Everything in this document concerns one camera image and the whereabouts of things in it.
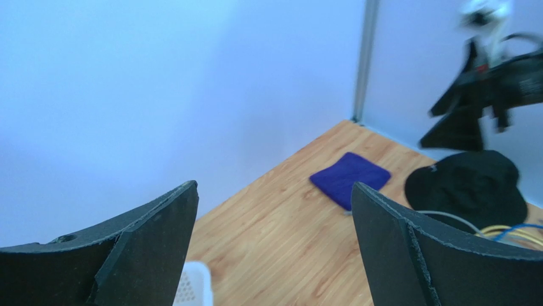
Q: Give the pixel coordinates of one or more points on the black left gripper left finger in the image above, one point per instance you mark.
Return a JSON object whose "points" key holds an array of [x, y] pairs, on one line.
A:
{"points": [[135, 258]]}

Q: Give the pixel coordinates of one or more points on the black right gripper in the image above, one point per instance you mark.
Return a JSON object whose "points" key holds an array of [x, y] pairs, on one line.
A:
{"points": [[513, 82]]}

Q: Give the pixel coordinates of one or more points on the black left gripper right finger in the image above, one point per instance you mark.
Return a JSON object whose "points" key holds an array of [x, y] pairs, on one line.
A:
{"points": [[412, 259]]}

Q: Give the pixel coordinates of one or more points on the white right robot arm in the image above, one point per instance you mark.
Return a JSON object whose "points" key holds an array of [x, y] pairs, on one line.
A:
{"points": [[494, 16]]}

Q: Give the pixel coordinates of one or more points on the white plastic basket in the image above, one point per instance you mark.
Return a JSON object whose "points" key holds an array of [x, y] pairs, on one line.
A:
{"points": [[195, 286]]}

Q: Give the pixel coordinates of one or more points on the black bucket hat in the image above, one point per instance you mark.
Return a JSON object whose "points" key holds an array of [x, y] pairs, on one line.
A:
{"points": [[479, 187]]}

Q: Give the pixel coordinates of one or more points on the purple folded cloth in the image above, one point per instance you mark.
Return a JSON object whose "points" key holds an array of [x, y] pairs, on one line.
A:
{"points": [[337, 180]]}

